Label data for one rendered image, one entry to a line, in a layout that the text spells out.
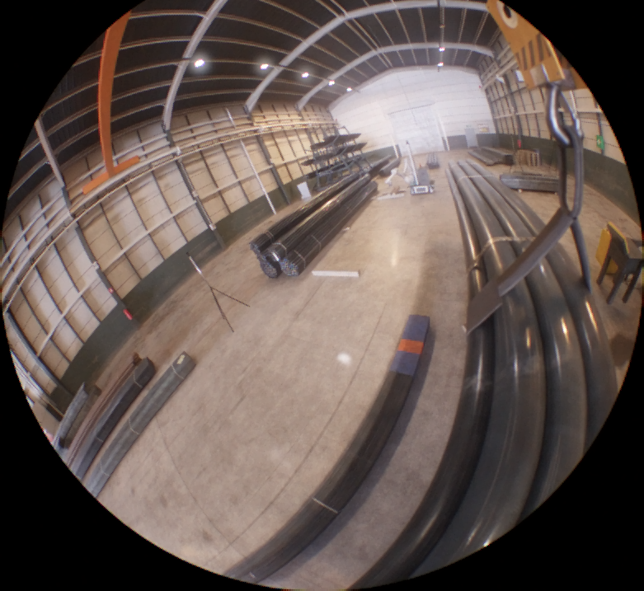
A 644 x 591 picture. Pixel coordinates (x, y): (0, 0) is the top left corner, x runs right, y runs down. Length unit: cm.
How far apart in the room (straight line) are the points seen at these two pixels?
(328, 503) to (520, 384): 163
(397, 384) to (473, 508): 153
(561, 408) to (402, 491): 152
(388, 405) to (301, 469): 103
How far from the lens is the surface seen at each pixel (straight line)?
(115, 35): 495
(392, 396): 185
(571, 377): 65
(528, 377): 57
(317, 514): 195
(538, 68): 67
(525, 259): 72
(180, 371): 396
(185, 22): 948
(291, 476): 219
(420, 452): 192
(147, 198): 1063
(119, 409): 584
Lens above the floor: 192
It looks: 29 degrees down
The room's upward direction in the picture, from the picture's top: 24 degrees counter-clockwise
